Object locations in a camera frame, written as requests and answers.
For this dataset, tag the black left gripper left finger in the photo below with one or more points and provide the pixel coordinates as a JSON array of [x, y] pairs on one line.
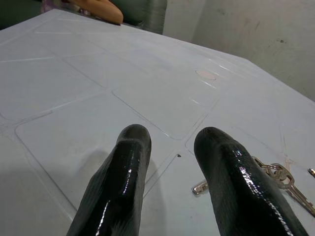
[[123, 182]]

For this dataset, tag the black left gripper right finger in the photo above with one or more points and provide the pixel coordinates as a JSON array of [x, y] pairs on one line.
[[236, 186]]

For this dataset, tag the silver key with short blade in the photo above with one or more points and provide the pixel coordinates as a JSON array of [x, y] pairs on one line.
[[199, 188]]

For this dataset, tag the silver key with long blade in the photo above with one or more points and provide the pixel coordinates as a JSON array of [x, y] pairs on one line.
[[296, 194]]

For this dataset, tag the small silver metal object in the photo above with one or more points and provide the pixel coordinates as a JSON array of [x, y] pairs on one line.
[[312, 171]]

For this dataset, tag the round pink table cap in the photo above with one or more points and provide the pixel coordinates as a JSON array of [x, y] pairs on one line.
[[206, 74]]

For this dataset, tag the dark green chair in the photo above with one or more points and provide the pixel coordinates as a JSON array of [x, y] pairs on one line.
[[145, 12]]

